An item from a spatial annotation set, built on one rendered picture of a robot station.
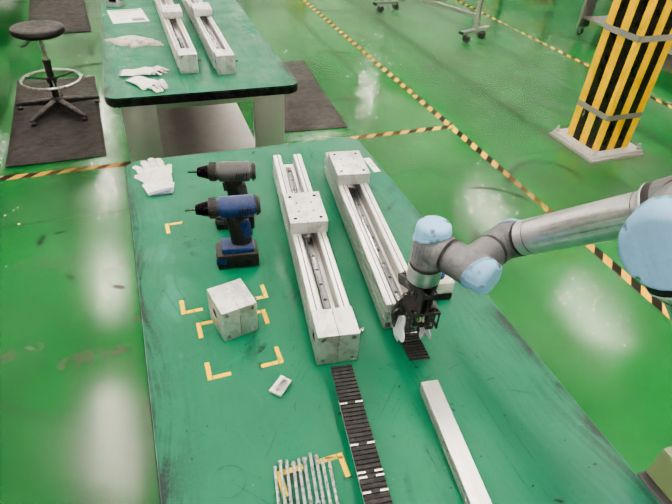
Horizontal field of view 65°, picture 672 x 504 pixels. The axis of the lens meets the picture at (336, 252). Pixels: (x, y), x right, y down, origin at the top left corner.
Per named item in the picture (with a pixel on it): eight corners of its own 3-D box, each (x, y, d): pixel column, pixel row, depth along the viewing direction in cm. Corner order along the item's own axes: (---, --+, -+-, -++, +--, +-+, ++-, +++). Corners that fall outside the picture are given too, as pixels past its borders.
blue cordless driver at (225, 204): (263, 266, 154) (261, 202, 140) (193, 273, 150) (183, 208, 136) (260, 250, 160) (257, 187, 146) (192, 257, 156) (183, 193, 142)
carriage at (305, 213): (327, 239, 156) (328, 220, 152) (290, 242, 154) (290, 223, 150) (317, 209, 168) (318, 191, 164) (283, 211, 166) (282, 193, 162)
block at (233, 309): (267, 326, 136) (266, 299, 130) (224, 342, 131) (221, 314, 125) (251, 302, 142) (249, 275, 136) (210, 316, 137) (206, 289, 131)
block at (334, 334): (366, 358, 129) (370, 331, 123) (316, 365, 126) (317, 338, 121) (358, 331, 136) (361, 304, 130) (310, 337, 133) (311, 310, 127)
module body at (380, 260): (419, 324, 139) (424, 300, 134) (382, 328, 137) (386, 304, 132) (350, 171, 200) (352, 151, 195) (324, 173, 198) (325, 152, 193)
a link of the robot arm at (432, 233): (440, 240, 105) (407, 221, 110) (431, 282, 112) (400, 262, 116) (464, 225, 109) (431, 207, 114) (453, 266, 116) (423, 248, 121)
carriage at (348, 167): (368, 190, 179) (370, 172, 175) (336, 192, 177) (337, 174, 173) (357, 167, 191) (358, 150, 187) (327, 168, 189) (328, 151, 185)
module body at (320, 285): (348, 332, 135) (351, 308, 130) (310, 337, 133) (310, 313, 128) (300, 174, 196) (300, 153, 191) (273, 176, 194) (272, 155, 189)
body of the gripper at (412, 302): (406, 334, 122) (414, 295, 115) (395, 308, 129) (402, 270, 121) (437, 330, 124) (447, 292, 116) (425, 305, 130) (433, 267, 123)
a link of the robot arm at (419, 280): (404, 255, 119) (438, 251, 120) (401, 270, 122) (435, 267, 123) (415, 276, 113) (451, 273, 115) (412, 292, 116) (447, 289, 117)
